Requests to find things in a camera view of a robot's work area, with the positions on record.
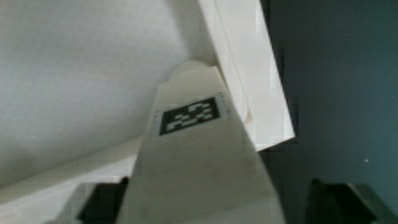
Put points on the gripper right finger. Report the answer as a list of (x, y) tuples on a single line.
[(344, 203)]

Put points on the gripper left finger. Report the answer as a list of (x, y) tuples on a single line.
[(104, 194)]

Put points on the white desk top panel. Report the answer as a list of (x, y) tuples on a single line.
[(90, 51)]

